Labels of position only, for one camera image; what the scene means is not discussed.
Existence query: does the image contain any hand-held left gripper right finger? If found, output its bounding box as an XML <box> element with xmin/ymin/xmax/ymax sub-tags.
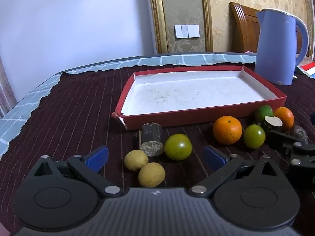
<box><xmin>191</xmin><ymin>145</ymin><xmax>287</xmax><ymax>197</ymax></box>

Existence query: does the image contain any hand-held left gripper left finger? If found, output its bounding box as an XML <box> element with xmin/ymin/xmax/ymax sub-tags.
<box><xmin>26</xmin><ymin>146</ymin><xmax>121</xmax><ymax>197</ymax></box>

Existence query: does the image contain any orange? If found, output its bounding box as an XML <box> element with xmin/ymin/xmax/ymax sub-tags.
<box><xmin>213</xmin><ymin>116</ymin><xmax>243</xmax><ymax>145</ymax></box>
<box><xmin>273</xmin><ymin>107</ymin><xmax>295</xmax><ymax>132</ymax></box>

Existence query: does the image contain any green tomato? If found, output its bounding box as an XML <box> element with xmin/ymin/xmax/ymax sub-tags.
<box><xmin>244</xmin><ymin>124</ymin><xmax>266</xmax><ymax>149</ymax></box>
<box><xmin>164</xmin><ymin>133</ymin><xmax>193</xmax><ymax>161</ymax></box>

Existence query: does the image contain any green sugarcane piece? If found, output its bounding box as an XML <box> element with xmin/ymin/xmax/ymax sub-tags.
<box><xmin>254</xmin><ymin>105</ymin><xmax>283</xmax><ymax>132</ymax></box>

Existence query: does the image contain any small yellow longan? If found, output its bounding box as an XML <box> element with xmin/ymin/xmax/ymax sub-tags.
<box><xmin>124</xmin><ymin>150</ymin><xmax>149</xmax><ymax>172</ymax></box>
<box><xmin>138</xmin><ymin>162</ymin><xmax>166</xmax><ymax>188</ymax></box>

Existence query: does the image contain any red cardboard tray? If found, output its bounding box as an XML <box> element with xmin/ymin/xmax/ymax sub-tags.
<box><xmin>111</xmin><ymin>65</ymin><xmax>287</xmax><ymax>131</ymax></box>

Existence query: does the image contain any red white blue striped cloth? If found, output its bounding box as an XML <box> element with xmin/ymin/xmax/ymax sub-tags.
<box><xmin>296</xmin><ymin>61</ymin><xmax>315</xmax><ymax>79</ymax></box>

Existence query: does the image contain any dark striped cloth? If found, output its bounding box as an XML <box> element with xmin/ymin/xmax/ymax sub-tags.
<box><xmin>0</xmin><ymin>63</ymin><xmax>315</xmax><ymax>236</ymax></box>

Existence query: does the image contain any blue electric kettle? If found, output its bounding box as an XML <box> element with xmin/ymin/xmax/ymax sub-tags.
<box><xmin>254</xmin><ymin>8</ymin><xmax>309</xmax><ymax>86</ymax></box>

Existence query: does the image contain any white light switch panel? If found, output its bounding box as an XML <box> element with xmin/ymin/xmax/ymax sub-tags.
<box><xmin>174</xmin><ymin>25</ymin><xmax>200</xmax><ymax>39</ymax></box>

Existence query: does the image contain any gold framed wall panel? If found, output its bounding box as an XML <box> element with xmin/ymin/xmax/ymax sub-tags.
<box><xmin>148</xmin><ymin>0</ymin><xmax>213</xmax><ymax>54</ymax></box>

